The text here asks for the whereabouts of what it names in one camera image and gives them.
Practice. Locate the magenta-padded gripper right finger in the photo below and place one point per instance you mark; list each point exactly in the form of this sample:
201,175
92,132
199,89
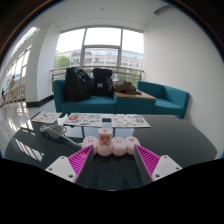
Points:
165,166

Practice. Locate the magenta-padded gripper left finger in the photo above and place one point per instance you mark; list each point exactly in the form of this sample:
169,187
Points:
63,166

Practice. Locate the pink charger block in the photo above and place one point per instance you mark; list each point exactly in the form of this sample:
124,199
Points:
104,137

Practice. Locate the pink power strip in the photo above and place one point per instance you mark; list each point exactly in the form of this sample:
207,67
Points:
119,146

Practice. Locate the small colourful sticker sheet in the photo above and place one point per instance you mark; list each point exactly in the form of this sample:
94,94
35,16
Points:
46,117

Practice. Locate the teal armchair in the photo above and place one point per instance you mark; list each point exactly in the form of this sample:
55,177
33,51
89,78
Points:
170,100

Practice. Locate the teal sofa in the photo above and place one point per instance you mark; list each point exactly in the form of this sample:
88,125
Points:
93,104

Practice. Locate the teal wood-topped side table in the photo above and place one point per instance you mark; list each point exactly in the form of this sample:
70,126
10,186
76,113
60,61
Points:
135,103

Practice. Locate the shiny black bag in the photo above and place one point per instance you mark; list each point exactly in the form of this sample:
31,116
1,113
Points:
76,85

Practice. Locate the group of wooden chairs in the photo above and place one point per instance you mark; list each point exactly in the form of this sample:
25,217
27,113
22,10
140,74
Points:
15,94

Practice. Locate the brown jacket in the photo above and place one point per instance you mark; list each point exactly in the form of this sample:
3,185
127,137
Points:
126,87

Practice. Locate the black backpack with label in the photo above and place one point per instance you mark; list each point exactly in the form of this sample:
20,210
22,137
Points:
101,81

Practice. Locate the person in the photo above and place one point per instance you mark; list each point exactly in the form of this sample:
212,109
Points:
12,83
3,92

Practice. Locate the metal balcony railing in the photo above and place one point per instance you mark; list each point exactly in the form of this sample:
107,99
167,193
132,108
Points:
60,70

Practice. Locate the large glass window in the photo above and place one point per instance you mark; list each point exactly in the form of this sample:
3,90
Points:
101,50

